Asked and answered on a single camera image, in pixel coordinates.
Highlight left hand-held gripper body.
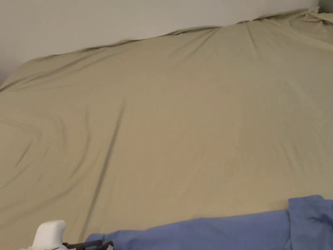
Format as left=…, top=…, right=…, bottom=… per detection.
left=24, top=220, right=69, bottom=250

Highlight blue shirt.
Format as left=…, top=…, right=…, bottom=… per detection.
left=86, top=195, right=333, bottom=250

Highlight bed with beige sheet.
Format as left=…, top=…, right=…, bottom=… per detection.
left=0, top=7, right=333, bottom=250

